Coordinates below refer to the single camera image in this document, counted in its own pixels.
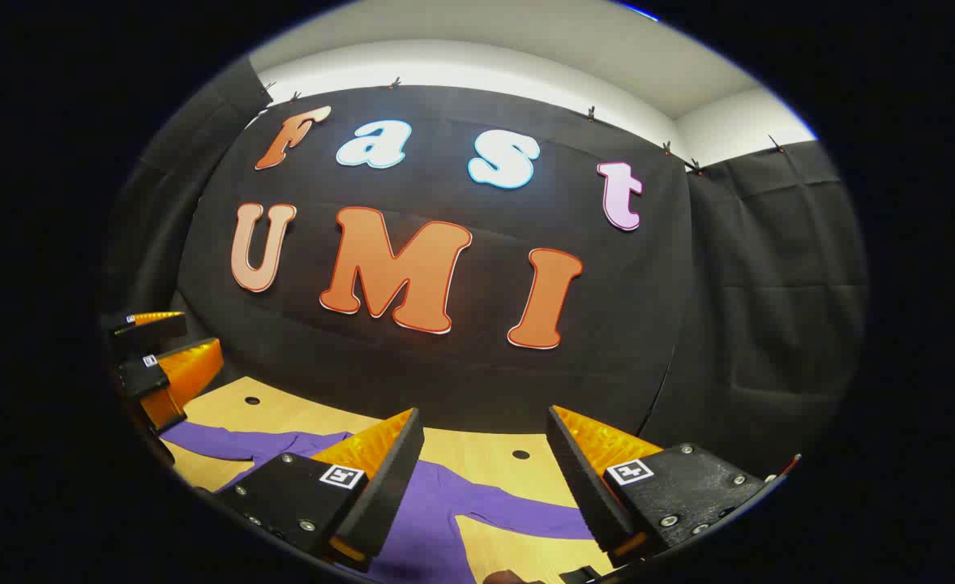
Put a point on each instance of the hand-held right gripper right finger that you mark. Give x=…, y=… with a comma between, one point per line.
x=583, y=487

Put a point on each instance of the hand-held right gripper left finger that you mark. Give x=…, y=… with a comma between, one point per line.
x=388, y=487

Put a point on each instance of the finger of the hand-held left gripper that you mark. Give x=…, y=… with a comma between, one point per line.
x=186, y=377
x=149, y=334

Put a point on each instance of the purple knit garment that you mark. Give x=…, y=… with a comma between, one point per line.
x=437, y=519

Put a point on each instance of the row of small black clips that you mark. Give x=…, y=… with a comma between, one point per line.
x=396, y=83

